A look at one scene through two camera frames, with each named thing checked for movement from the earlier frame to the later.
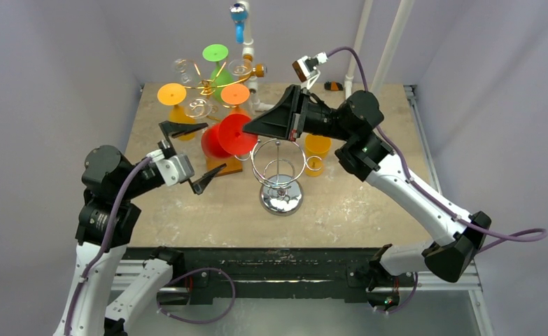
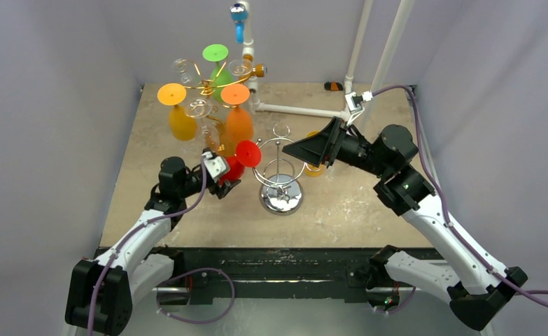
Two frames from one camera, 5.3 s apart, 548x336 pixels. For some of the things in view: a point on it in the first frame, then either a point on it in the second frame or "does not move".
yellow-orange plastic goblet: (174, 94) does not move
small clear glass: (186, 71) does not move
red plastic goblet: (227, 138) -> (248, 155)
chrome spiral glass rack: (278, 163) does not move
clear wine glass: (240, 68) does not move
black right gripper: (299, 117) -> (333, 145)
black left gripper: (171, 129) -> (213, 187)
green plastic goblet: (220, 76) does not move
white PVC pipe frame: (248, 50) does not move
